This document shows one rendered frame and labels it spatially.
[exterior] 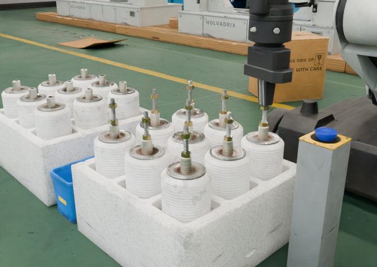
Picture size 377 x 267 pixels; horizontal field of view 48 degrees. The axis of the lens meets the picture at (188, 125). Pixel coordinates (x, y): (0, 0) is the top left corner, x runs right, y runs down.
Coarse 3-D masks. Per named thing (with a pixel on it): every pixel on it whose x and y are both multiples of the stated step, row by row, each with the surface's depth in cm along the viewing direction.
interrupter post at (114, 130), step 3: (111, 126) 94; (114, 126) 94; (117, 126) 94; (111, 129) 94; (114, 129) 94; (117, 129) 95; (111, 132) 95; (114, 132) 94; (117, 132) 95; (111, 135) 95; (114, 135) 95; (117, 135) 95; (111, 138) 95; (114, 138) 95; (117, 138) 95
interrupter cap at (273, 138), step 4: (252, 132) 98; (256, 132) 98; (268, 132) 98; (248, 136) 96; (252, 136) 96; (256, 136) 96; (268, 136) 96; (272, 136) 96; (276, 136) 96; (248, 140) 94; (252, 140) 93; (256, 140) 93; (260, 140) 94; (264, 140) 94; (268, 140) 94; (272, 140) 93; (276, 140) 93; (260, 144) 92; (264, 144) 92; (268, 144) 92; (272, 144) 92
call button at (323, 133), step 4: (316, 128) 79; (320, 128) 79; (324, 128) 79; (328, 128) 79; (332, 128) 79; (316, 132) 78; (320, 132) 77; (324, 132) 77; (328, 132) 77; (332, 132) 77; (336, 132) 77; (316, 136) 79; (320, 136) 77; (324, 136) 76; (328, 136) 76; (332, 136) 76; (336, 136) 77; (324, 140) 77; (328, 140) 77; (332, 140) 77
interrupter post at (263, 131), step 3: (267, 126) 94; (261, 129) 93; (264, 129) 93; (267, 129) 93; (258, 132) 95; (261, 132) 94; (264, 132) 94; (267, 132) 94; (258, 135) 95; (261, 135) 94; (264, 135) 94; (267, 135) 94; (258, 138) 95; (261, 138) 94; (264, 138) 94; (267, 138) 94
